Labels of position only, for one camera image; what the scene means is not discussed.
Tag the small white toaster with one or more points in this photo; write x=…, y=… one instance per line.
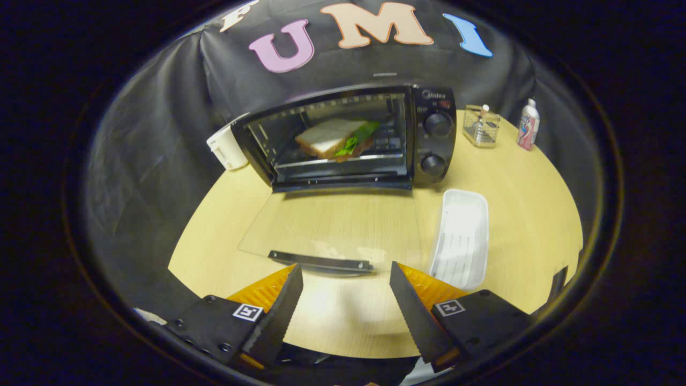
x=229, y=150

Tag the black toaster oven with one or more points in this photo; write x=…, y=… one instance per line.
x=437, y=145

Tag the white plastic tray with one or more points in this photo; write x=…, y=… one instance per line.
x=461, y=241

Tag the pink and white bottle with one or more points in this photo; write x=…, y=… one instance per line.
x=528, y=127

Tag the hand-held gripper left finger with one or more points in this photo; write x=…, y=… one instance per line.
x=278, y=316

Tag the small white-tipped stick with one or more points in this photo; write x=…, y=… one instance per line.
x=484, y=112

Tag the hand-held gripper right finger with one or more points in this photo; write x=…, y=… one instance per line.
x=412, y=313

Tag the white bread lettuce sandwich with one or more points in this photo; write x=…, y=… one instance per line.
x=327, y=135

